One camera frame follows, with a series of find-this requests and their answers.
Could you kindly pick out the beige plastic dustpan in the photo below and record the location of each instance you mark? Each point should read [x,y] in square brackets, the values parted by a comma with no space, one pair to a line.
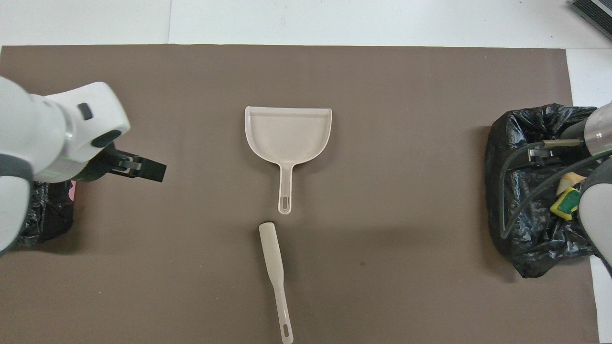
[287,134]

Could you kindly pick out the dark grey ribbed object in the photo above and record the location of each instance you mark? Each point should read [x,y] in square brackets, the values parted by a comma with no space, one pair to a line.
[595,14]

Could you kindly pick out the beige hand brush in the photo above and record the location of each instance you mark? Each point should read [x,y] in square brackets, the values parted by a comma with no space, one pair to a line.
[272,258]

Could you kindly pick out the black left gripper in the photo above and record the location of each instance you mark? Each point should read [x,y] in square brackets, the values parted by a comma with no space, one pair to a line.
[98,168]

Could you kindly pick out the pink bin with black bag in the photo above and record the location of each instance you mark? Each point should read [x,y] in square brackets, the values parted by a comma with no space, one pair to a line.
[48,215]

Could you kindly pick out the brown table mat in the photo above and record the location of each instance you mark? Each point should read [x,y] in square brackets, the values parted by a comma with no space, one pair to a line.
[382,286]

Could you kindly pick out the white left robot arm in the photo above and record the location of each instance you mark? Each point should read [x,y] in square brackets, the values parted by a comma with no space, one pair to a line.
[48,138]

